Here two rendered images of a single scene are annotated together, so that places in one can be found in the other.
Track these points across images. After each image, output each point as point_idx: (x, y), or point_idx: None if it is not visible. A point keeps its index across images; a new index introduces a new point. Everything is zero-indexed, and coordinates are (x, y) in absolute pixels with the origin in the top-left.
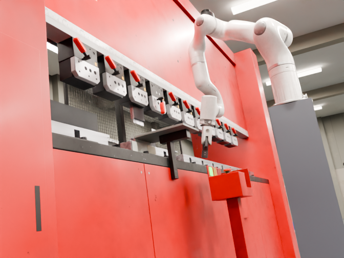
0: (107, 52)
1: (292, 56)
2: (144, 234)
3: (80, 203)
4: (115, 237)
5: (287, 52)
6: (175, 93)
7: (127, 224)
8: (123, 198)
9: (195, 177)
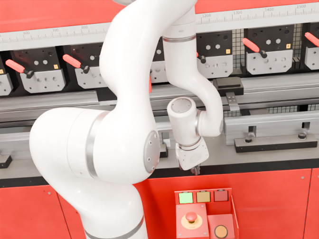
0: (21, 43)
1: (97, 227)
2: (56, 235)
3: None
4: (14, 237)
5: (82, 216)
6: (224, 27)
7: (29, 230)
8: (22, 214)
9: (188, 182)
